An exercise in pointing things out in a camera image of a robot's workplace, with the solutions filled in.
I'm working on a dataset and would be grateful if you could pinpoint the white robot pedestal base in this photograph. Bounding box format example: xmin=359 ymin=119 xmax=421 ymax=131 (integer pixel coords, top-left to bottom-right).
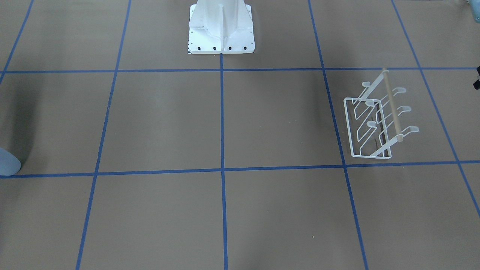
xmin=187 ymin=0 xmax=255 ymax=54

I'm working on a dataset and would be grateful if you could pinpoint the white wire cup holder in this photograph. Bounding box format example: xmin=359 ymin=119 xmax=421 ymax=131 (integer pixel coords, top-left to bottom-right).
xmin=343 ymin=68 xmax=420 ymax=159

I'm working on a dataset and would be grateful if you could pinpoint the brown paper table cover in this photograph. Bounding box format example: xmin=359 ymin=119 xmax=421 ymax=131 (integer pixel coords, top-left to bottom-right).
xmin=1 ymin=0 xmax=479 ymax=270

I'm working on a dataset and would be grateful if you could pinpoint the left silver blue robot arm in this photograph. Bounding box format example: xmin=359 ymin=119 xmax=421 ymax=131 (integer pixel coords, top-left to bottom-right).
xmin=472 ymin=66 xmax=480 ymax=90

